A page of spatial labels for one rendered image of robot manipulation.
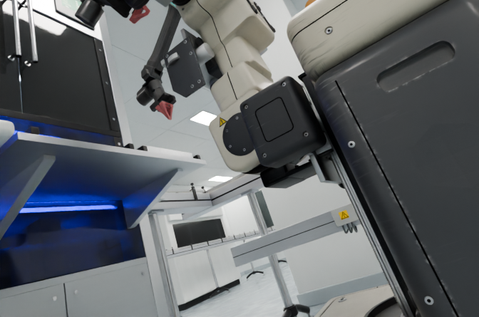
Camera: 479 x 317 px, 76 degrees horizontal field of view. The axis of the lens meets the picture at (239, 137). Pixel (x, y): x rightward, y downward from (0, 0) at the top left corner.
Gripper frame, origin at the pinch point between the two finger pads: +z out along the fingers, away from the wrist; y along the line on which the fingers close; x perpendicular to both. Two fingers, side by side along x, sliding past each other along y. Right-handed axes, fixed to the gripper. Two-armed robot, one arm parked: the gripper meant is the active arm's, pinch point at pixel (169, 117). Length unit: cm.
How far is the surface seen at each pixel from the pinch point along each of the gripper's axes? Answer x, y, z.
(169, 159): 11.1, -0.1, 22.3
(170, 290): -30, 60, 56
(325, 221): -84, -11, 61
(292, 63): -144, -41, -67
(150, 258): -8, 43, 43
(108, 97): -3.2, 30.8, -37.8
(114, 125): -3.3, 33.4, -21.7
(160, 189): 1.0, 16.8, 24.1
